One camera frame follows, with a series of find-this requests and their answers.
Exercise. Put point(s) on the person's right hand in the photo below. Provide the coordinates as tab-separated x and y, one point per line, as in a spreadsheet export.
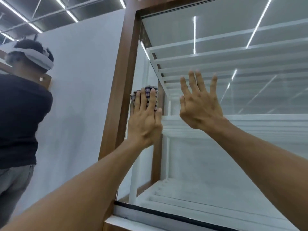
202	110

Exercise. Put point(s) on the person's left hand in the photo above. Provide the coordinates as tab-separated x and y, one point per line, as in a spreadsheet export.
144	127

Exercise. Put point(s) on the blue white checkered cloth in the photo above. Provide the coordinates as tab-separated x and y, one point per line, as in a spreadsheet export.
150	88

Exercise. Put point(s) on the wooden glass display cabinet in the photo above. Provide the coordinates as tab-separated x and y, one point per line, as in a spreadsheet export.
120	93

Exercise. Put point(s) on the person's right forearm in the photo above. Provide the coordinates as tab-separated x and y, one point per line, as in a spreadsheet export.
264	165

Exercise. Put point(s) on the person's left forearm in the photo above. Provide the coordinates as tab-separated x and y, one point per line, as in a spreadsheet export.
84	194

